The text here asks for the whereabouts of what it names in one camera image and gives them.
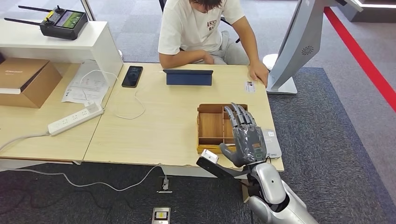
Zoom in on person's right hand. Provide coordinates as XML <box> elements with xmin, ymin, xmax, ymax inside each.
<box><xmin>201</xmin><ymin>51</ymin><xmax>216</xmax><ymax>65</ymax></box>

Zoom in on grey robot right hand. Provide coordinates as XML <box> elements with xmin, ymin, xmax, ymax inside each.
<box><xmin>219</xmin><ymin>102</ymin><xmax>267</xmax><ymax>168</ymax></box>

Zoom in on person's left hand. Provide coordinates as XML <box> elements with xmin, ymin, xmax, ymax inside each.
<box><xmin>249</xmin><ymin>61</ymin><xmax>269</xmax><ymax>88</ymax></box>

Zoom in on grey card reader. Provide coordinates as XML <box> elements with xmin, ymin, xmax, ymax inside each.
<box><xmin>262</xmin><ymin>129</ymin><xmax>283</xmax><ymax>160</ymax></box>

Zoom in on person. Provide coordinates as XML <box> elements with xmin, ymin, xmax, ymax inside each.
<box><xmin>157</xmin><ymin>0</ymin><xmax>269</xmax><ymax>88</ymax></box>

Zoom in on white round base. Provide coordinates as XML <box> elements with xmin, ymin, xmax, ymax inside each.
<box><xmin>262</xmin><ymin>53</ymin><xmax>279</xmax><ymax>72</ymax></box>

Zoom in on blue tablet case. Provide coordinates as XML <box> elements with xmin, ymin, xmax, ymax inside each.
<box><xmin>163</xmin><ymin>69</ymin><xmax>214</xmax><ymax>86</ymax></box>

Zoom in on wooden organizer box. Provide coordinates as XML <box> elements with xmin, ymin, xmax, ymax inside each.
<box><xmin>197</xmin><ymin>104</ymin><xmax>249</xmax><ymax>154</ymax></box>

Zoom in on silver kiosk stand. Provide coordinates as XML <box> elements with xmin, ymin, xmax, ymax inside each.
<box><xmin>266</xmin><ymin>0</ymin><xmax>364</xmax><ymax>95</ymax></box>

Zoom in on black smartphone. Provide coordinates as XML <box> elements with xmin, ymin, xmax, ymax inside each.
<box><xmin>121</xmin><ymin>65</ymin><xmax>144</xmax><ymax>88</ymax></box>

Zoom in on dark grey carpet mat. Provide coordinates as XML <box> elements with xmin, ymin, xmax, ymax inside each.
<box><xmin>0</xmin><ymin>67</ymin><xmax>396</xmax><ymax>224</ymax></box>

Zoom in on floor outlet with plug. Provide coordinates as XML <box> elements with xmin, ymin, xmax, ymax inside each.
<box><xmin>156</xmin><ymin>175</ymin><xmax>173</xmax><ymax>194</ymax></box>

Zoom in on silver floor socket box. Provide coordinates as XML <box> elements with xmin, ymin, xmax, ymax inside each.
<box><xmin>151</xmin><ymin>207</ymin><xmax>171</xmax><ymax>224</ymax></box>

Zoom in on white desk shelf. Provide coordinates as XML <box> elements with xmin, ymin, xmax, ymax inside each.
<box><xmin>0</xmin><ymin>20</ymin><xmax>124</xmax><ymax>86</ymax></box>

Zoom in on white paper sheets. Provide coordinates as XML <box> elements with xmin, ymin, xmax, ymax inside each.
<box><xmin>62</xmin><ymin>59</ymin><xmax>109</xmax><ymax>105</ymax></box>

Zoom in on grey raised platform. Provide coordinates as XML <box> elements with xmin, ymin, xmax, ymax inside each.
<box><xmin>339</xmin><ymin>0</ymin><xmax>396</xmax><ymax>23</ymax></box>

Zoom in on chrome pole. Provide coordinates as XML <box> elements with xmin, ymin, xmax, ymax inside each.
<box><xmin>80</xmin><ymin>0</ymin><xmax>124</xmax><ymax>61</ymax></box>

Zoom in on white power strip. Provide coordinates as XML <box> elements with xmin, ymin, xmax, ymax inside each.
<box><xmin>48</xmin><ymin>103</ymin><xmax>104</xmax><ymax>137</ymax></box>

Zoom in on black remote controller with antennas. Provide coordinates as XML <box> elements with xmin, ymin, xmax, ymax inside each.
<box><xmin>4</xmin><ymin>5</ymin><xmax>88</xmax><ymax>41</ymax></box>

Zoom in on brown cardboard box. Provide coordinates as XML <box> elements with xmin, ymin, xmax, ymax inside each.
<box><xmin>0</xmin><ymin>57</ymin><xmax>63</xmax><ymax>109</ymax></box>

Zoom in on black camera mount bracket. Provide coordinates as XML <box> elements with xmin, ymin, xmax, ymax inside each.
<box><xmin>196</xmin><ymin>157</ymin><xmax>252</xmax><ymax>179</ymax></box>

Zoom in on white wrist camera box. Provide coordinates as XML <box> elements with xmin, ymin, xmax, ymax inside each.
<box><xmin>200</xmin><ymin>149</ymin><xmax>219</xmax><ymax>164</ymax></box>

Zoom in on thin white charging cable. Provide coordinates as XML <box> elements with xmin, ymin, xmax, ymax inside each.
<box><xmin>79</xmin><ymin>69</ymin><xmax>146</xmax><ymax>120</ymax></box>

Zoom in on black floor cable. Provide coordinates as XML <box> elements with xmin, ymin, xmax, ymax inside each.
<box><xmin>0</xmin><ymin>189</ymin><xmax>134</xmax><ymax>217</ymax></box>

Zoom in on white floor cable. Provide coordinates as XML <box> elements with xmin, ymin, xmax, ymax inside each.
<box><xmin>0</xmin><ymin>165</ymin><xmax>162</xmax><ymax>192</ymax></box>

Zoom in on white power strip cord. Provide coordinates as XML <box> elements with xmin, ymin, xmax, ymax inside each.
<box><xmin>0</xmin><ymin>132</ymin><xmax>50</xmax><ymax>152</ymax></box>

